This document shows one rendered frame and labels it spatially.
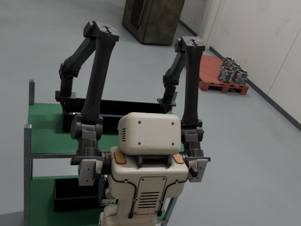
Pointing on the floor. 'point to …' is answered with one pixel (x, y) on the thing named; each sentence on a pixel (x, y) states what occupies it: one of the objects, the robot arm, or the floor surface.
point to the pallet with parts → (222, 75)
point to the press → (152, 19)
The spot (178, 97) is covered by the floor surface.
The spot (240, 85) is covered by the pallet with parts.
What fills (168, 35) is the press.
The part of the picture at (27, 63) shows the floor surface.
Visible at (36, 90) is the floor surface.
